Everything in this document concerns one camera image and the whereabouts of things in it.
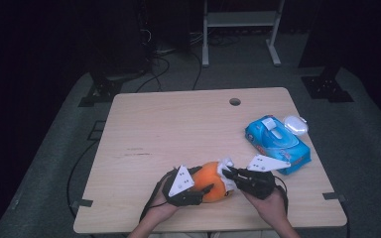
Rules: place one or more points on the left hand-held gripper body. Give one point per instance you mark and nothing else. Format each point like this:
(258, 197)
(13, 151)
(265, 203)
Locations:
(182, 181)

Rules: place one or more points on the orange plush toy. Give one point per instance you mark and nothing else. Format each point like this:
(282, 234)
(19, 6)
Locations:
(208, 180)

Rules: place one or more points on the person's left hand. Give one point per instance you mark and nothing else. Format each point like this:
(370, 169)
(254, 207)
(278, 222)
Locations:
(162, 206)

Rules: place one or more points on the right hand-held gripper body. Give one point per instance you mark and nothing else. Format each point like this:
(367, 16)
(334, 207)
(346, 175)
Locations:
(258, 183)

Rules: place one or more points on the blue wet wipes pack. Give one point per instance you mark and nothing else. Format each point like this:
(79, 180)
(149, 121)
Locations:
(278, 145)

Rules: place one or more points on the grey tape piece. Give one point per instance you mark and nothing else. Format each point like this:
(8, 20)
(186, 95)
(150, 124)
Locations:
(332, 195)
(84, 202)

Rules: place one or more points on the black stand with base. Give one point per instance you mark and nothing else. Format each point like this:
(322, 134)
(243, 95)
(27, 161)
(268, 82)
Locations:
(102, 89)
(327, 89)

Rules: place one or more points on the white metal frame stand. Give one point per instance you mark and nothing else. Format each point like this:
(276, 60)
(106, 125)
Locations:
(241, 19)

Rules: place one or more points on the white round pack lid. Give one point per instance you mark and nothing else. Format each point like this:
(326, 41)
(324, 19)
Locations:
(296, 125)

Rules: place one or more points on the dark floor plate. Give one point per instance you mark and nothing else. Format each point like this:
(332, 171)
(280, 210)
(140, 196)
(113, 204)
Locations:
(96, 135)

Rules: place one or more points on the white wet wipe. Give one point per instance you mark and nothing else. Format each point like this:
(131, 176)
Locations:
(225, 163)

